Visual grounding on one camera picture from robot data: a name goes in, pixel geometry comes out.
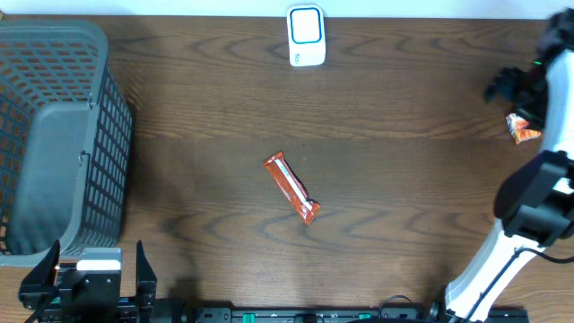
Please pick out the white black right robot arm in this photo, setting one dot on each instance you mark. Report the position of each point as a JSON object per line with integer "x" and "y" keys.
{"x": 534, "y": 206}

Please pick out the red orange snack bar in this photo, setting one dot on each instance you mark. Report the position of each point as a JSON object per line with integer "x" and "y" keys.
{"x": 291, "y": 187}

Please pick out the small orange box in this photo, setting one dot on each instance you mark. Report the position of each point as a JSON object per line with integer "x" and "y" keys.
{"x": 520, "y": 129}

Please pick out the grey plastic shopping basket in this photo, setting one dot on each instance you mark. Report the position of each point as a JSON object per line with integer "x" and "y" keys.
{"x": 66, "y": 133}

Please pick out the white barcode scanner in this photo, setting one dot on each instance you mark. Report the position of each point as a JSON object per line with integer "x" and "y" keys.
{"x": 306, "y": 35}

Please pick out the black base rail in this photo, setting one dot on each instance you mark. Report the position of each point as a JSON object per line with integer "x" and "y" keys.
{"x": 395, "y": 309}

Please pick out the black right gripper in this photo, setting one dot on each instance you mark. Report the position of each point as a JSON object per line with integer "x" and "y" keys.
{"x": 534, "y": 113}

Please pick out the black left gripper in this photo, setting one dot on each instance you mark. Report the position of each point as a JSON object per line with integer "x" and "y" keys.
{"x": 144, "y": 294}

